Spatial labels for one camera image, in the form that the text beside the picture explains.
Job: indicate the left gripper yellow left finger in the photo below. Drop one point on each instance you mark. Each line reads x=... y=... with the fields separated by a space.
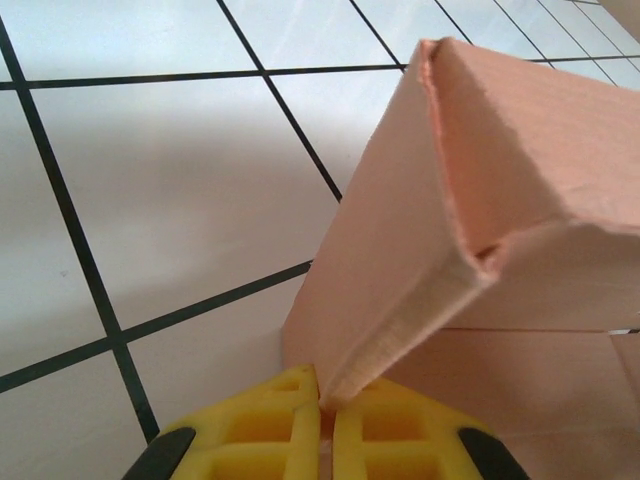
x=300 y=440

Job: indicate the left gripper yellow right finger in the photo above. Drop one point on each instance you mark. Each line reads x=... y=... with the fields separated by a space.
x=350 y=450

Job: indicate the pink paper box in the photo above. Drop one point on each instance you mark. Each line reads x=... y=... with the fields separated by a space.
x=400 y=225

